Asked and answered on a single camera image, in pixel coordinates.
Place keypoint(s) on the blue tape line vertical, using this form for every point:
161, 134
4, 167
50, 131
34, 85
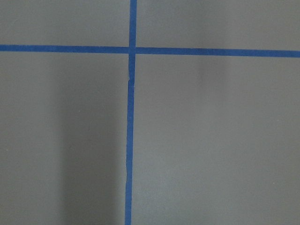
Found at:
130, 110

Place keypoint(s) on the blue tape line horizontal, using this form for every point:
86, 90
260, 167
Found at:
150, 50

